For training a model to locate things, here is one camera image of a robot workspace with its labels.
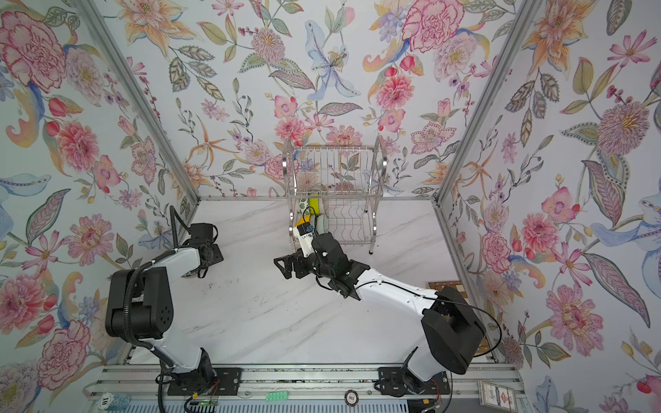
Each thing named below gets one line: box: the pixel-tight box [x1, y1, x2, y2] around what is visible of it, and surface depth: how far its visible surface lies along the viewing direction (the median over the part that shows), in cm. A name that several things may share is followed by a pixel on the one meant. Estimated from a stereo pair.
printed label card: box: [477, 380, 517, 413], surface depth 72 cm
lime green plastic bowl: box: [308, 197, 320, 216], surface depth 103 cm
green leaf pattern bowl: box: [297, 197, 310, 216], surface depth 103 cm
